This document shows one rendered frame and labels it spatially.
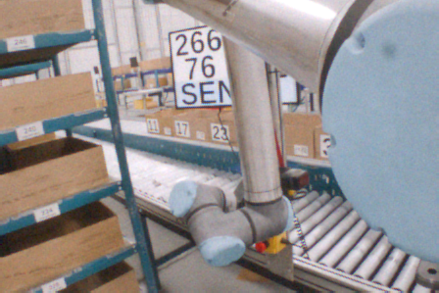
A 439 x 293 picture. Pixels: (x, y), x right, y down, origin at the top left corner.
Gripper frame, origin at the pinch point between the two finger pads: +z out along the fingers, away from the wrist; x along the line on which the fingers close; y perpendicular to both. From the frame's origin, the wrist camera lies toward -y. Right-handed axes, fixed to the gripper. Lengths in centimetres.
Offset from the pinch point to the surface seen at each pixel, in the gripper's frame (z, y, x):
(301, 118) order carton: 77, -52, -47
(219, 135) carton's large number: 56, -31, -90
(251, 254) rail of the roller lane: 16.1, 20.1, -13.5
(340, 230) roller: 36.8, 3.2, 9.9
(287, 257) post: 12.6, 15.2, 3.9
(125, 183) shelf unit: -40.7, 3.5, -18.0
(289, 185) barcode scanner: -7.2, -7.7, 9.8
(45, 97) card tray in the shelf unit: -67, -12, -21
